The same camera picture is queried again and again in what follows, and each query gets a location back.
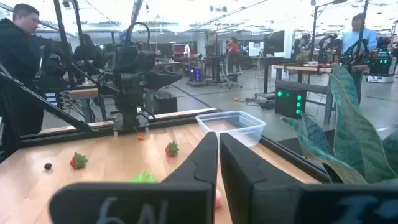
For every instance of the small potted plant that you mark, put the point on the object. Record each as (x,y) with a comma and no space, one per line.
(303,58)

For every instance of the black rig post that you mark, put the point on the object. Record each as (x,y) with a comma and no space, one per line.
(63,40)

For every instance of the black computer with purple lights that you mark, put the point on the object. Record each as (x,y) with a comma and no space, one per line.
(196,74)

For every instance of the long wooden workbench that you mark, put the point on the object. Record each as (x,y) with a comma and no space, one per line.
(311,69)

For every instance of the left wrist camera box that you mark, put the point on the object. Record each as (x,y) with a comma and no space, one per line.
(146,60)

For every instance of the green snake plant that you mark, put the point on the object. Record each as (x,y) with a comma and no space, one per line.
(348,140)

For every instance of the clear plastic tupperware container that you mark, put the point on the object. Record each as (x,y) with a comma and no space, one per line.
(231,126)

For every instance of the black computer with green lights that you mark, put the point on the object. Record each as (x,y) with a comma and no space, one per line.
(290,102)

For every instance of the black diagonal frame strut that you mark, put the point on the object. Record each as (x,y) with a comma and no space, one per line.
(46,105)

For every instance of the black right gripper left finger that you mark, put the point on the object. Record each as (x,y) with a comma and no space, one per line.
(140,202)

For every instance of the green toy lettuce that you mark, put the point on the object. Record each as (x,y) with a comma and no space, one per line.
(143,178)

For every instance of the pink toy peach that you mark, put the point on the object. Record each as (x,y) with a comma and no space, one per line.
(218,199)

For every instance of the grey office chair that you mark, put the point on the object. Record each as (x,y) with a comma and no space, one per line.
(231,68)

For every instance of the black aluminium table frame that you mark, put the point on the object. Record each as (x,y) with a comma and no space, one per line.
(62,137)

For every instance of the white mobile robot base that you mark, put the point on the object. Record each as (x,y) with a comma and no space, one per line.
(381,70)

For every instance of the orange toy carrot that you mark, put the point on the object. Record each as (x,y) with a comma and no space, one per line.
(141,136)

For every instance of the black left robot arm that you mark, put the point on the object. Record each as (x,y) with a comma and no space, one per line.
(129,102)

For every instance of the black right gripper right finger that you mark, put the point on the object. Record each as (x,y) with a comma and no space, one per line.
(264,193)

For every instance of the small dark toy blueberry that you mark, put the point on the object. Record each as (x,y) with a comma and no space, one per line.
(48,166)

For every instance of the black monitor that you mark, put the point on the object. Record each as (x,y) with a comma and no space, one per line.
(275,43)

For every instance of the person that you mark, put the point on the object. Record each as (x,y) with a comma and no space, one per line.
(233,46)
(88,54)
(357,37)
(18,62)

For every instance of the black gantry frame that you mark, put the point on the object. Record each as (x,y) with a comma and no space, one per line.
(314,31)

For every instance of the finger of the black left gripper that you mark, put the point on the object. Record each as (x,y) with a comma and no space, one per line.
(161,80)

